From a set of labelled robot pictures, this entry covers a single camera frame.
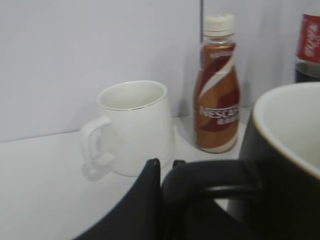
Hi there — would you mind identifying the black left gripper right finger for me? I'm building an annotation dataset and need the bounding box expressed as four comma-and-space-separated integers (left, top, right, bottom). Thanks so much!
172, 160, 186, 170

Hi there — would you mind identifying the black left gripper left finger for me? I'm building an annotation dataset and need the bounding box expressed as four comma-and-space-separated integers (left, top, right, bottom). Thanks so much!
76, 158, 161, 240

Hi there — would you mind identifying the black mug white interior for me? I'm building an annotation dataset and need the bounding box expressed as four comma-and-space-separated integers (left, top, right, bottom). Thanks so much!
161, 81, 320, 240

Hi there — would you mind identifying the white ceramic mug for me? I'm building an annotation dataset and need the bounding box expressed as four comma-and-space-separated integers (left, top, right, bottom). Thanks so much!
80, 80, 175, 181

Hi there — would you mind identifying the Nescafe coffee bottle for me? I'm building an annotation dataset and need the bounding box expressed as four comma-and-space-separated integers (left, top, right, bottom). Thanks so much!
193, 13, 241, 154

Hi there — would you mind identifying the cola bottle red label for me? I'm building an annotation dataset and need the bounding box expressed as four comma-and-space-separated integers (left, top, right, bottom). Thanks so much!
294, 9, 320, 83

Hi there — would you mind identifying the black cable on wall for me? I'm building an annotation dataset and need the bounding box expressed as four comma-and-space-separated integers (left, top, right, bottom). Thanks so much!
199, 0, 205, 42

